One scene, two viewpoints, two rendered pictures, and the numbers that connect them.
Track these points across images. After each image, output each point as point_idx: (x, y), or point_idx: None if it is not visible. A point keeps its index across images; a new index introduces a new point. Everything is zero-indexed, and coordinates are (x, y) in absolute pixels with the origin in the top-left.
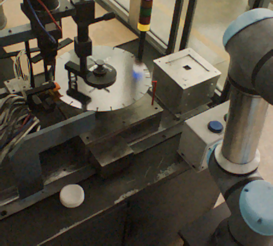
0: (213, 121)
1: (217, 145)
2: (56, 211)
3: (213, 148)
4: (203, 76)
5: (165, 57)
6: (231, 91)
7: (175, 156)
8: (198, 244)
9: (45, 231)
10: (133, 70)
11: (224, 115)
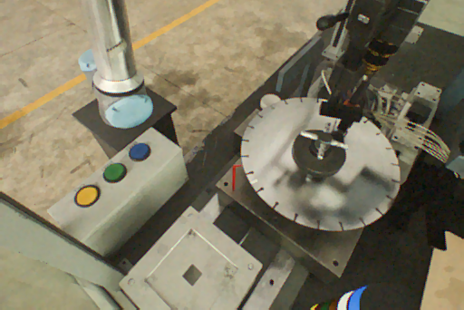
0: (141, 153)
1: (140, 81)
2: (275, 92)
3: (144, 95)
4: (156, 256)
5: (242, 287)
6: None
7: (188, 170)
8: (159, 101)
9: (273, 81)
10: (277, 180)
11: (124, 175)
